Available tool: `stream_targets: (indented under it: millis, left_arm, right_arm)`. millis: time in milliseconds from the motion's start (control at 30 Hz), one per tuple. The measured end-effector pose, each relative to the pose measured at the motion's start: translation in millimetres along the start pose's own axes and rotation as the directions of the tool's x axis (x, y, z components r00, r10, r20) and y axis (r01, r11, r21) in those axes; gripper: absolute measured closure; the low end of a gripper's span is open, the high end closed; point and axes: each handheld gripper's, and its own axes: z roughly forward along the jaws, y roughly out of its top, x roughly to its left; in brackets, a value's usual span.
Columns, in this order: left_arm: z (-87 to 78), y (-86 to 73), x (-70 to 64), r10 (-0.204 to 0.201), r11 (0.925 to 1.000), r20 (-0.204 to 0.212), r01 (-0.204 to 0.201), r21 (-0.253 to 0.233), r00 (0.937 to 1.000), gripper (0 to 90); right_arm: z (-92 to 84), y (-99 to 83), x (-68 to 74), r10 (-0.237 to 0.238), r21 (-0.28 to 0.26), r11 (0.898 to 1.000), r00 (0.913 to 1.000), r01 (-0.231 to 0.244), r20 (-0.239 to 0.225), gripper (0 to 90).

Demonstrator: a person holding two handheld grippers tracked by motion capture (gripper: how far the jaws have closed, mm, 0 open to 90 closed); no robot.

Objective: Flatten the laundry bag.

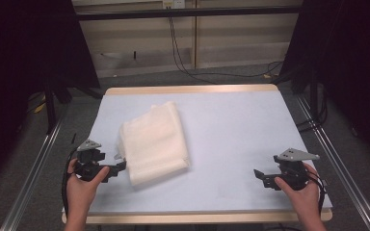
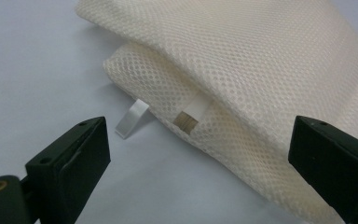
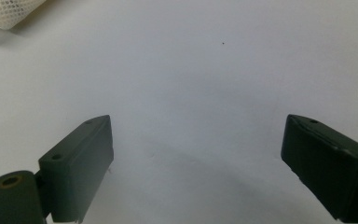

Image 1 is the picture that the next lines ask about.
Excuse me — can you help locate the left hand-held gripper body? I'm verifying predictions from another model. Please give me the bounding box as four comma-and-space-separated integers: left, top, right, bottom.
72, 139, 114, 184

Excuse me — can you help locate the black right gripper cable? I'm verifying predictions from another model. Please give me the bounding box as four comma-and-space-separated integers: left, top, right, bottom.
306, 172, 328, 217

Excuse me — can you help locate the person's left hand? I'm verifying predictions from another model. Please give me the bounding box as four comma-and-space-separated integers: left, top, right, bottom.
66, 158, 111, 219

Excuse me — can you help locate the white mesh cloth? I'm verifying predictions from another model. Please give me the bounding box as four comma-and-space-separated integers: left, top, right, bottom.
115, 101, 191, 187

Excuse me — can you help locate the black wall cable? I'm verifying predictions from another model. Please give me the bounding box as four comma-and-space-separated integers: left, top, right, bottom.
167, 14, 285, 86

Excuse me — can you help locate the black stand leg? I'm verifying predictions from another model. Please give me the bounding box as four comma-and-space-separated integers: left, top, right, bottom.
43, 80, 105, 135
273, 63, 324, 124

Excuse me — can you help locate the black horizontal bar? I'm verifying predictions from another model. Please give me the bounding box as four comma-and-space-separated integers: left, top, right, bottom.
75, 5, 304, 22

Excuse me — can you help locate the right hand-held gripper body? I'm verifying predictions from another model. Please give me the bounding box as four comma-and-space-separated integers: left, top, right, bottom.
272, 147, 321, 192

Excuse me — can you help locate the black floor cable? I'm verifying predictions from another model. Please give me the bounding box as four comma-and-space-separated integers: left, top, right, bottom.
296, 84, 330, 134

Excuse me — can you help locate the person's right hand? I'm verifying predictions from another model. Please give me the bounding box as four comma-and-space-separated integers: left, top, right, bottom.
274, 162, 323, 223

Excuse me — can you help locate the white wall outlet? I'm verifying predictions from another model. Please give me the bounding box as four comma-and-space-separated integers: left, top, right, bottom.
161, 0, 187, 10

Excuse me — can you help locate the metal floor rail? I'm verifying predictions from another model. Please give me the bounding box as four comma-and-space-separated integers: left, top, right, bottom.
294, 93, 370, 231
0, 104, 69, 231

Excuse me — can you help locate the black curtain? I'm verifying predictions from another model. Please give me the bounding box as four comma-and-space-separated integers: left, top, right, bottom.
0, 0, 101, 193
280, 0, 370, 169

